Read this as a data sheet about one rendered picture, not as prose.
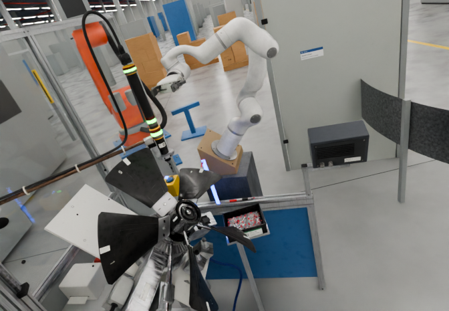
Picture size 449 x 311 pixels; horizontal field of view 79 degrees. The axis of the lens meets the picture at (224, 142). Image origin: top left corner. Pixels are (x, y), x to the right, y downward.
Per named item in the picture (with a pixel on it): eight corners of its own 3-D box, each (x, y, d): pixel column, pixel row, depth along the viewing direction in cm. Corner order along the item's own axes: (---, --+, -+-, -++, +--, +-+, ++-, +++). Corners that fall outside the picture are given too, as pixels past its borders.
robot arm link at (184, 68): (175, 63, 128) (188, 79, 131) (183, 57, 139) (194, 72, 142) (162, 73, 131) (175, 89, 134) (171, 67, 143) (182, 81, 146)
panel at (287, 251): (206, 279, 207) (177, 217, 177) (206, 279, 208) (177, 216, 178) (317, 277, 186) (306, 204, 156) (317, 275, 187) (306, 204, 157)
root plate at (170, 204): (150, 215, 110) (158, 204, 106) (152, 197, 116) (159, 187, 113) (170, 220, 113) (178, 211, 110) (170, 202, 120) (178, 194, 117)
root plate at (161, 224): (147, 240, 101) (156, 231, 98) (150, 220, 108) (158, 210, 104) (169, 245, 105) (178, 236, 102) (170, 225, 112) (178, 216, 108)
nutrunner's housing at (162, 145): (164, 164, 108) (114, 47, 87) (162, 160, 111) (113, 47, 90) (174, 160, 109) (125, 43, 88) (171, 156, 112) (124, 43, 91)
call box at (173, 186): (155, 200, 166) (148, 187, 161) (160, 190, 175) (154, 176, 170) (178, 198, 162) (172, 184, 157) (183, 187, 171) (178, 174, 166)
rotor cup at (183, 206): (157, 239, 106) (173, 221, 100) (160, 208, 117) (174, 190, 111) (189, 246, 113) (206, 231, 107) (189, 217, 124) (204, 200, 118)
